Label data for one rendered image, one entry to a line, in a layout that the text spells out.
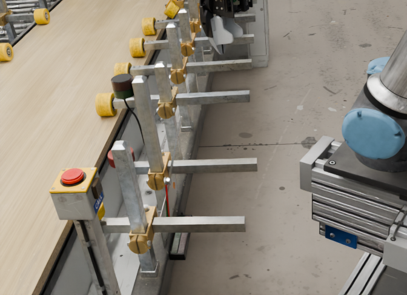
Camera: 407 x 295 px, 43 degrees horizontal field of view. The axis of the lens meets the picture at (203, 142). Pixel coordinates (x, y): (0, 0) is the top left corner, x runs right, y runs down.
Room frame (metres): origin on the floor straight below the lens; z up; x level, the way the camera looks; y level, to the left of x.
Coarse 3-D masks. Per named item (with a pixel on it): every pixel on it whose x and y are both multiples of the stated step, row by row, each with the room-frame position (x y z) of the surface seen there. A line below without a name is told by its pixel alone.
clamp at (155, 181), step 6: (162, 156) 1.33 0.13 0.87; (168, 156) 1.32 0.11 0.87; (150, 174) 1.25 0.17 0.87; (156, 174) 1.24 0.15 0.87; (162, 174) 1.24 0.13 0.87; (168, 174) 1.29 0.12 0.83; (150, 180) 1.23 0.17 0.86; (156, 180) 1.22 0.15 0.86; (162, 180) 1.22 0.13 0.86; (150, 186) 1.23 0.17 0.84; (156, 186) 1.23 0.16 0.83; (162, 186) 1.22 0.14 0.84
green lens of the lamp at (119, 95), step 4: (132, 88) 1.26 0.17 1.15; (116, 92) 1.25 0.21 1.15; (120, 92) 1.25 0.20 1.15; (124, 92) 1.25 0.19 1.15; (128, 92) 1.25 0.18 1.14; (132, 92) 1.26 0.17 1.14; (116, 96) 1.26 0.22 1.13; (120, 96) 1.25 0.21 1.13; (124, 96) 1.25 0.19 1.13; (128, 96) 1.25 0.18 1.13
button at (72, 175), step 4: (72, 168) 0.78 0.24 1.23; (76, 168) 0.78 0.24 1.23; (64, 172) 0.77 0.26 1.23; (68, 172) 0.77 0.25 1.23; (72, 172) 0.77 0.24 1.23; (76, 172) 0.77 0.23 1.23; (80, 172) 0.77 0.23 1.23; (64, 176) 0.76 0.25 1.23; (68, 176) 0.76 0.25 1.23; (72, 176) 0.76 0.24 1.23; (76, 176) 0.76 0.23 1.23; (80, 176) 0.76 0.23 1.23; (64, 180) 0.75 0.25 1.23; (68, 180) 0.75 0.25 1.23; (72, 180) 0.75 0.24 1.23; (76, 180) 0.75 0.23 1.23; (80, 180) 0.75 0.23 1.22
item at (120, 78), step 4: (116, 76) 1.29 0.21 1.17; (120, 76) 1.29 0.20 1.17; (124, 76) 1.28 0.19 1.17; (128, 76) 1.28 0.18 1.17; (112, 80) 1.27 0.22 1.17; (116, 80) 1.27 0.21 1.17; (120, 80) 1.26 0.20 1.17; (124, 80) 1.26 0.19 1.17; (128, 80) 1.26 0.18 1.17; (132, 96) 1.26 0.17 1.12; (124, 100) 1.27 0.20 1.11; (128, 108) 1.27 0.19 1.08; (132, 112) 1.27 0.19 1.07; (136, 116) 1.27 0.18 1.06; (140, 124) 1.27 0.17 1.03; (140, 128) 1.27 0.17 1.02; (144, 144) 1.26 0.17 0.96
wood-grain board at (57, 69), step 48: (96, 0) 3.02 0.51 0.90; (144, 0) 2.89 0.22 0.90; (48, 48) 2.33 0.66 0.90; (96, 48) 2.24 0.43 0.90; (0, 96) 1.87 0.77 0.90; (48, 96) 1.81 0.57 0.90; (0, 144) 1.49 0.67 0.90; (48, 144) 1.45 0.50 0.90; (96, 144) 1.40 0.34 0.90; (0, 192) 1.21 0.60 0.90; (48, 192) 1.18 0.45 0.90; (0, 240) 1.00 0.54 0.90; (48, 240) 0.98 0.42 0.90; (0, 288) 0.84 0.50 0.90
